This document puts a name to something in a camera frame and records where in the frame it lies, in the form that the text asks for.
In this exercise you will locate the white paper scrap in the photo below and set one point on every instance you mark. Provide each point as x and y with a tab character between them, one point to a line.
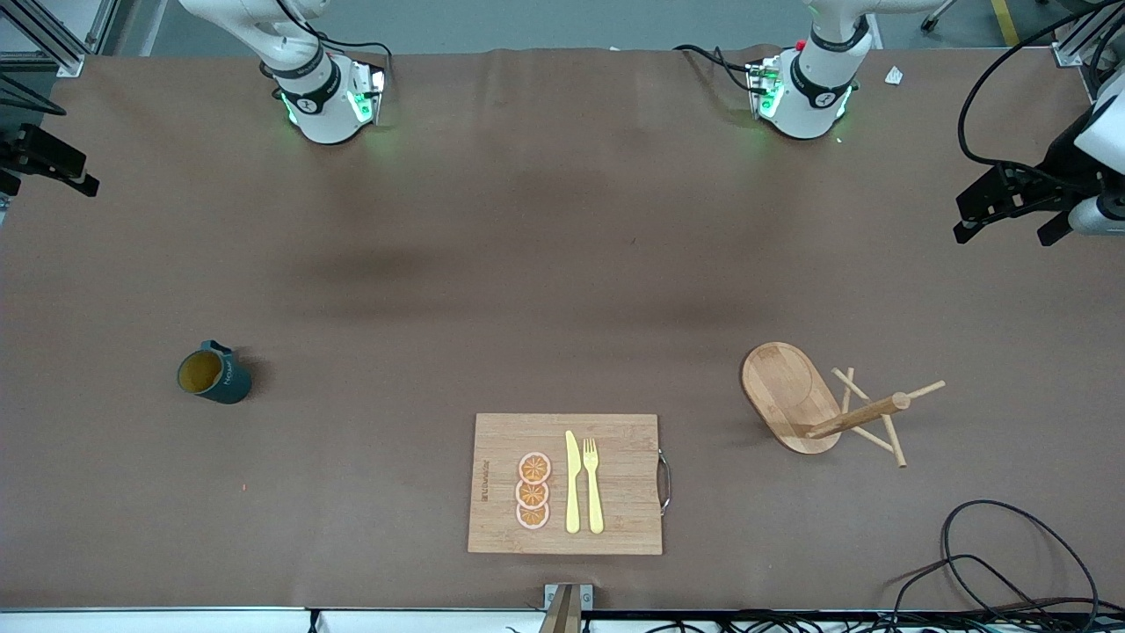
894	76

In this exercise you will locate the orange slice toy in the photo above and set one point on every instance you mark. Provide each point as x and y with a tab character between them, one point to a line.
532	495
532	517
534	468

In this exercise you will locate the yellow plastic knife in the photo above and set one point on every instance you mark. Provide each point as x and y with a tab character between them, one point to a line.
572	492

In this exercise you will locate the yellow plastic fork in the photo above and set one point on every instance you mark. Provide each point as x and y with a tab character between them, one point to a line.
594	501

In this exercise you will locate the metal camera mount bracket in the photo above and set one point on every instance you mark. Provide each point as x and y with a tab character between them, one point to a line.
562	615

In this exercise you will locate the wooden mug tree stand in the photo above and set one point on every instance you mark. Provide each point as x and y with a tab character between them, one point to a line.
773	387

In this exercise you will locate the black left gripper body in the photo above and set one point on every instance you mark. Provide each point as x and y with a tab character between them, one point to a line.
1057	166

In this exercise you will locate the aluminium frame profile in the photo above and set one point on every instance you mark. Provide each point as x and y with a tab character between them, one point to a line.
68	61
1063	54

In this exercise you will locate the dark teal cup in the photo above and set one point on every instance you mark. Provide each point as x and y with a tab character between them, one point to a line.
224	382

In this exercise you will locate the white table edge rail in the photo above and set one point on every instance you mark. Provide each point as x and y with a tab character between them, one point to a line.
176	622

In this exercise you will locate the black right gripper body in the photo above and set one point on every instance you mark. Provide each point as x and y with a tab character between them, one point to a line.
28	148

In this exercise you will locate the brown table mat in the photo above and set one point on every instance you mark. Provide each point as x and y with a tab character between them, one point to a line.
615	352

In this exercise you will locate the bamboo cutting board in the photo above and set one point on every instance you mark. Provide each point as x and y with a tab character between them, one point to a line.
624	475

